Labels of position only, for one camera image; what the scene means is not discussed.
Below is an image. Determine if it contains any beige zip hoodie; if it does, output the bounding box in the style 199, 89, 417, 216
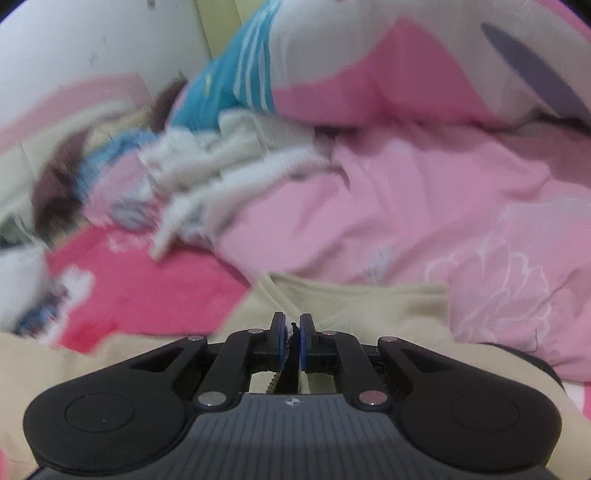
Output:
1, 274, 568, 479

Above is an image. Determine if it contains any pink magenta floral bed blanket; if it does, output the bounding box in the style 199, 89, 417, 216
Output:
32, 227, 247, 348

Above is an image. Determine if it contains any crumpled white cloth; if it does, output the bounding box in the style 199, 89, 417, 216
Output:
139, 109, 332, 261

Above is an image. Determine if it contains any blue denim garment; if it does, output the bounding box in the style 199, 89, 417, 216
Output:
13, 286, 69, 338

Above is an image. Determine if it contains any light pink quilt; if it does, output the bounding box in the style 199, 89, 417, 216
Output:
82, 124, 591, 384

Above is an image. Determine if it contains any white folded garment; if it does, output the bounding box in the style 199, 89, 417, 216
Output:
0, 243, 51, 331

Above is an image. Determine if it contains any light blue crumpled garment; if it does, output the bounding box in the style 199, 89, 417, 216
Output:
73, 129, 157, 201

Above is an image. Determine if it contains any dark brown garment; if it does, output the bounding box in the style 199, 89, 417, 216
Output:
31, 77, 187, 235

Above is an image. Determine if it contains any large pink blue cartoon pillow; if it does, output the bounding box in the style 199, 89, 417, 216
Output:
170, 1, 590, 131

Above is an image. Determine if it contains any yellow-green wardrobe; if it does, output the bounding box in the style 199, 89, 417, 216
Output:
195, 0, 264, 58

